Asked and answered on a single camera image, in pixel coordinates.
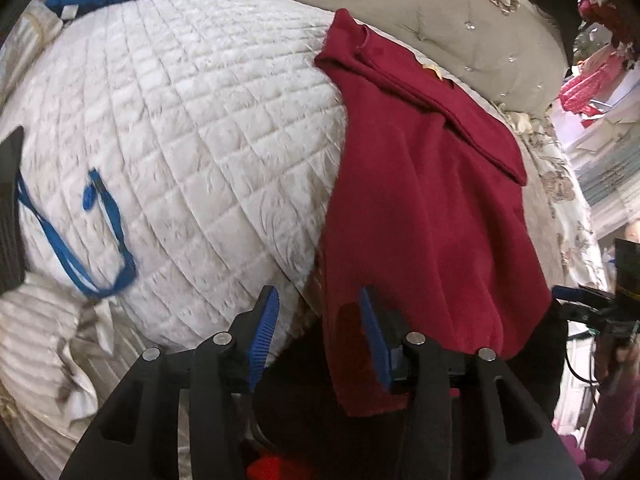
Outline floral gold-trimmed pillow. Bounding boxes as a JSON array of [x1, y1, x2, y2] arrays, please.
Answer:
[[0, 0, 63, 105]]

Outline cream floral bedsheet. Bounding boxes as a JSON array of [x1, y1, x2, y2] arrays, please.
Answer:
[[499, 105, 608, 290]]

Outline striped folded linens stack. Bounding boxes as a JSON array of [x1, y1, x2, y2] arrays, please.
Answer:
[[576, 122, 639, 240]]

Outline dark red sweater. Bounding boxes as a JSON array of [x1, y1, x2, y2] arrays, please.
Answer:
[[316, 10, 551, 417]]

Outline right hand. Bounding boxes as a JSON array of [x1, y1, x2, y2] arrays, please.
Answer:
[[593, 335, 638, 385]]

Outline white quilted bedspread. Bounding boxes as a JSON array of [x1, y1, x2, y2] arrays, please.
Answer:
[[1, 0, 346, 353]]

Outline pink red hanging clothes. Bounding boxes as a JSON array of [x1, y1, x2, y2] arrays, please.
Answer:
[[558, 0, 639, 126]]

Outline black cable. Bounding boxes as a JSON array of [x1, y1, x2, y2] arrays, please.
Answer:
[[564, 328, 601, 388]]

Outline beige tufted headboard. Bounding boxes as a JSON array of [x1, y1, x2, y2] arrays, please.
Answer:
[[295, 0, 568, 115]]

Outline black camera box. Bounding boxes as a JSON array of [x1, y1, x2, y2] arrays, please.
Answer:
[[615, 238, 640, 312]]

